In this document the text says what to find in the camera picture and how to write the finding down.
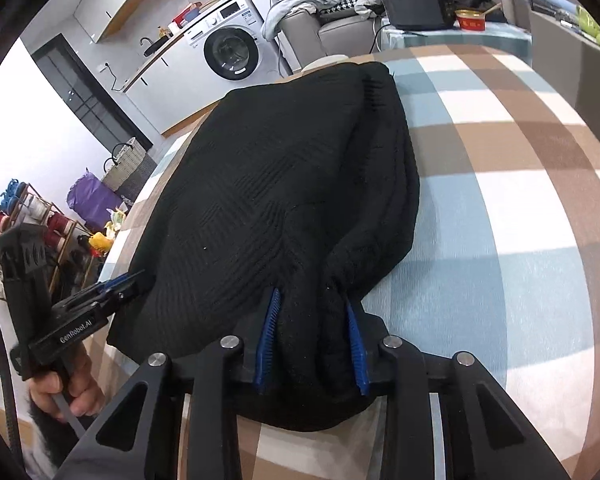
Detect person's left hand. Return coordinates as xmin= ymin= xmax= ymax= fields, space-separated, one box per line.
xmin=29 ymin=345 xmax=107 ymax=424

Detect red box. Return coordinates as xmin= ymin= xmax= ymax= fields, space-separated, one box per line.
xmin=172 ymin=5 xmax=202 ymax=29

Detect beige trash bin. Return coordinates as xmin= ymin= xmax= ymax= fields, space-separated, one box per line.
xmin=87 ymin=207 xmax=129 ymax=262

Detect white kitchen base cabinets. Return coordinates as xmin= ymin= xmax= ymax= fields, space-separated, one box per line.
xmin=122 ymin=30 xmax=222 ymax=137

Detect light grey clothes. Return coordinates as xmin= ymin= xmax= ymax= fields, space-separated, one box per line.
xmin=262 ymin=0 xmax=346 ymax=42

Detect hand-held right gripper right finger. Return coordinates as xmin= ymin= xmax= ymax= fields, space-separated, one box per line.
xmin=342 ymin=297 xmax=573 ymax=480

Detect black cable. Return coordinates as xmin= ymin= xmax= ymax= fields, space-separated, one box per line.
xmin=0 ymin=280 xmax=22 ymax=463

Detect person's left forearm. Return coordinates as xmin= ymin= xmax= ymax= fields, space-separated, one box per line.
xmin=21 ymin=392 xmax=83 ymax=480

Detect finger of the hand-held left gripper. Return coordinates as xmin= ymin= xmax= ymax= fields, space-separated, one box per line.
xmin=96 ymin=269 xmax=147 ymax=295
xmin=100 ymin=282 xmax=143 ymax=313

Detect red noodle bowl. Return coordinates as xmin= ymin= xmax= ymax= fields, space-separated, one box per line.
xmin=454 ymin=8 xmax=489 ymax=31

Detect round white stool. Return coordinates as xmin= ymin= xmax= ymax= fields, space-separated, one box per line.
xmin=302 ymin=55 xmax=352 ymax=72

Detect black white striped cloth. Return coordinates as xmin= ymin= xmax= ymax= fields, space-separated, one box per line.
xmin=320 ymin=0 xmax=376 ymax=24

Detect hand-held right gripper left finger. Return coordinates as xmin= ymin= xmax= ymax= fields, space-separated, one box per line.
xmin=50 ymin=287 xmax=283 ymax=480

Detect purple plastic bag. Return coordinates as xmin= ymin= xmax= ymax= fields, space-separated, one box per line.
xmin=66 ymin=170 xmax=127 ymax=232

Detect black rice cooker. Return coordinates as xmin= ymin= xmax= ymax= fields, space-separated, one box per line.
xmin=378 ymin=0 xmax=457 ymax=31

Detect grey cube table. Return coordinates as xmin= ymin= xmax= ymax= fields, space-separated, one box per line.
xmin=530 ymin=7 xmax=600 ymax=163

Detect plaid blanket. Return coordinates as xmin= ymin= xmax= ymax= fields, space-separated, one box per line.
xmin=82 ymin=42 xmax=600 ymax=480

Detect grey sofa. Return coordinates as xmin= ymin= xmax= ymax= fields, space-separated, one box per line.
xmin=265 ymin=0 xmax=387 ymax=74

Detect shoe rack with shoes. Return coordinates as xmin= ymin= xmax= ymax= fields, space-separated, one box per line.
xmin=0 ymin=177 xmax=102 ymax=302

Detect teal checked tablecloth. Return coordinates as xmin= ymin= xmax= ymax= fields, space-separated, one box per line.
xmin=380 ymin=22 xmax=534 ymax=54

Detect white washing machine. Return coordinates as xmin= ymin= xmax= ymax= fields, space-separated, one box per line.
xmin=185 ymin=0 xmax=279 ymax=82

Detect black framed door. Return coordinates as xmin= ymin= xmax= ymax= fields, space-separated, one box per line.
xmin=30 ymin=34 xmax=154 ymax=152

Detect green toy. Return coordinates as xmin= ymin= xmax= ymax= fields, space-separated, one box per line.
xmin=575 ymin=5 xmax=600 ymax=57

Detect woven basket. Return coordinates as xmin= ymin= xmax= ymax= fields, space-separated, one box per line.
xmin=101 ymin=137 xmax=157 ymax=194

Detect black knit t-shirt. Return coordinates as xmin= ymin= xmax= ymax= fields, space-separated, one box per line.
xmin=105 ymin=61 xmax=422 ymax=433

